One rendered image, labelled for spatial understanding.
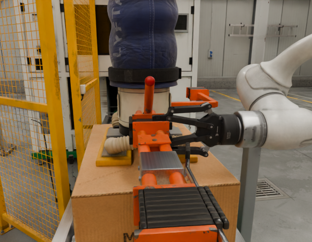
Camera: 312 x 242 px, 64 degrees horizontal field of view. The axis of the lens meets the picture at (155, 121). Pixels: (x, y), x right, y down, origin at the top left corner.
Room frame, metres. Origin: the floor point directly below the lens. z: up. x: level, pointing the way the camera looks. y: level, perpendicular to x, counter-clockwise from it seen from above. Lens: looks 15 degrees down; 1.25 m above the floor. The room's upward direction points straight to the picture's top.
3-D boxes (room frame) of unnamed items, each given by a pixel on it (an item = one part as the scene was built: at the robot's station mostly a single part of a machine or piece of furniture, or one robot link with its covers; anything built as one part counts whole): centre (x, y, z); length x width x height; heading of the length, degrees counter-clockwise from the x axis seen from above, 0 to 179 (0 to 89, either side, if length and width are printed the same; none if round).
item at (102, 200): (0.82, 0.04, 0.75); 0.60 x 0.40 x 0.40; 9
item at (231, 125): (0.58, -0.14, 1.07); 0.09 x 0.07 x 0.08; 96
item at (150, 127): (0.58, 0.01, 1.08); 0.10 x 0.08 x 0.06; 96
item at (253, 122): (0.59, -0.22, 1.07); 0.09 x 0.06 x 0.09; 6
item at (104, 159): (0.82, 0.13, 0.97); 0.34 x 0.10 x 0.05; 6
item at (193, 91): (1.15, -0.19, 1.08); 0.09 x 0.08 x 0.05; 96
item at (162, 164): (0.36, -0.01, 1.07); 0.07 x 0.07 x 0.04; 6
